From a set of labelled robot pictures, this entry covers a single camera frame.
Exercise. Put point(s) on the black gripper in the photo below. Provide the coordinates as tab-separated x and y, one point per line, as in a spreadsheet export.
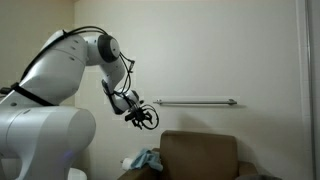
135	115

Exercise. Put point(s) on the blue cloth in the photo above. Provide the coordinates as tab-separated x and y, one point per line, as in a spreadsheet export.
146	159

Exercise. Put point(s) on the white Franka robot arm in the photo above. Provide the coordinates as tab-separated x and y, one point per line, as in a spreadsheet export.
43	133

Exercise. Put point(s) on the brown leather couch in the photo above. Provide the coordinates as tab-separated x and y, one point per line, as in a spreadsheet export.
200	156

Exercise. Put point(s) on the white toilet paper roll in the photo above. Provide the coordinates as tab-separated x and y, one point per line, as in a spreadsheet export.
126	164

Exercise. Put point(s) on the metal wall grab bar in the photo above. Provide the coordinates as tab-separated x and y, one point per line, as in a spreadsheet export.
196	102

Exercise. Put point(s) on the black camera on tripod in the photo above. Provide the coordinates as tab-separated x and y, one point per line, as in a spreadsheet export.
4	90

